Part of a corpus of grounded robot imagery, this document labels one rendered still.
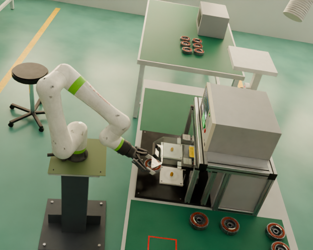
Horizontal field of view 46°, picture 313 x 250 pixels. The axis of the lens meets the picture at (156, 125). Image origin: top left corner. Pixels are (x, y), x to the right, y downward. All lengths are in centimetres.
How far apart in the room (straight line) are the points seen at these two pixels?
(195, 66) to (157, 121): 109
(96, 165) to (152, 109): 81
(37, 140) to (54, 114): 170
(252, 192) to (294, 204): 152
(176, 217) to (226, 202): 32
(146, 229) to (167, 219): 14
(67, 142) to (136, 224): 62
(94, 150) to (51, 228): 79
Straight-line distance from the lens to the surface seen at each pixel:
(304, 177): 408
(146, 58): 373
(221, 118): 205
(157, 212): 221
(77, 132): 228
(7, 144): 375
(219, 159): 209
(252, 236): 228
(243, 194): 225
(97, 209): 313
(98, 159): 246
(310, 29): 737
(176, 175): 240
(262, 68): 299
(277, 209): 251
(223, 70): 382
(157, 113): 294
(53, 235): 298
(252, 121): 211
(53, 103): 205
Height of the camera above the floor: 245
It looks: 37 degrees down
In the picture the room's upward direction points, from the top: 11 degrees clockwise
